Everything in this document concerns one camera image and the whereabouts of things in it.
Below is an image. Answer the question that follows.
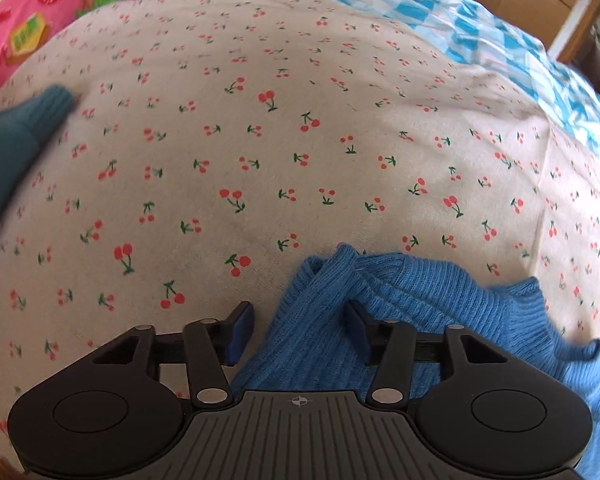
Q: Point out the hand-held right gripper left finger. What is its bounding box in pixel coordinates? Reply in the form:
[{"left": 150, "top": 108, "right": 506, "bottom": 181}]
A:
[{"left": 87, "top": 301, "right": 255, "bottom": 409}]

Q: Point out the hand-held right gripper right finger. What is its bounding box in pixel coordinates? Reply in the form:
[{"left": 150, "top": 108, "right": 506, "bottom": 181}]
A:
[{"left": 344, "top": 300, "right": 514, "bottom": 407}]

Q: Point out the blue yellow striped knit sweater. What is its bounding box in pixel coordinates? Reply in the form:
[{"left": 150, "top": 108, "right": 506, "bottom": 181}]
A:
[{"left": 230, "top": 242, "right": 600, "bottom": 480}]

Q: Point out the cherry print quilt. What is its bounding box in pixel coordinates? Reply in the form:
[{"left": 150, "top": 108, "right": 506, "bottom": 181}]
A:
[{"left": 0, "top": 0, "right": 600, "bottom": 461}]

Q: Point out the teal knit cloth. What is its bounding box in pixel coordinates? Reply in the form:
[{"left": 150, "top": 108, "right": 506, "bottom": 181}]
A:
[{"left": 0, "top": 84, "right": 79, "bottom": 257}]

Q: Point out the blue white checked blanket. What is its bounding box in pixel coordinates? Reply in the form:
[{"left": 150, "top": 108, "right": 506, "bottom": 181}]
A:
[{"left": 275, "top": 0, "right": 600, "bottom": 153}]

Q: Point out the pink strawberry print sheet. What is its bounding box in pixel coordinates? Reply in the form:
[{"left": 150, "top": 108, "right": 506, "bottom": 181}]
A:
[{"left": 0, "top": 0, "right": 192, "bottom": 112}]

